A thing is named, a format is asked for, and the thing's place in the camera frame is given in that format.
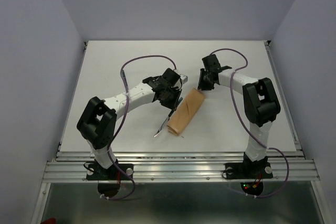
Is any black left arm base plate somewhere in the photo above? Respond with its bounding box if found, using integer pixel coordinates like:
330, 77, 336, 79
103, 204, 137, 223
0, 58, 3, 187
83, 161, 130, 181

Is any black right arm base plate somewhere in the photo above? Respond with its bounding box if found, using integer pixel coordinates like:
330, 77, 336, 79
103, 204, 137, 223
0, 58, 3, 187
222, 163, 273, 181

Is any aluminium mounting rail frame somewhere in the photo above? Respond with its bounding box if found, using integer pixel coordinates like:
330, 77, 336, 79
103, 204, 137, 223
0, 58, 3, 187
31, 39, 331, 224

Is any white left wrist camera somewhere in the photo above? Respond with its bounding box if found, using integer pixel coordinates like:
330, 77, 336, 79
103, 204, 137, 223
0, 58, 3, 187
180, 74, 188, 84

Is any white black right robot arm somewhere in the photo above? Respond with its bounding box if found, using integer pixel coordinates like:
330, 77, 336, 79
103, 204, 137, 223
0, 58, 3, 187
198, 54, 281, 177

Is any red object at bottom edge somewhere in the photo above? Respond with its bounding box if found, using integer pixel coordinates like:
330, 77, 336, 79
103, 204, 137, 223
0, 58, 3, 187
40, 218, 57, 224

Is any green handled fork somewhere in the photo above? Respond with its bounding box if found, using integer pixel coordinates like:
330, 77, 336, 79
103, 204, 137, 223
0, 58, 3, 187
121, 70, 128, 87

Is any green handled knife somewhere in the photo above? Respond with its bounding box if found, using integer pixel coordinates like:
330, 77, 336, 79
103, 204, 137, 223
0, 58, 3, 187
153, 108, 177, 137

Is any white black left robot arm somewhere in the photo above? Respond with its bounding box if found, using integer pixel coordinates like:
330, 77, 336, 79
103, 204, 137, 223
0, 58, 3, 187
77, 68, 188, 179

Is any beige cloth napkin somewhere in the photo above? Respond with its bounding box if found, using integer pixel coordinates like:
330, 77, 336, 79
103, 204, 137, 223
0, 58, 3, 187
167, 89, 205, 136

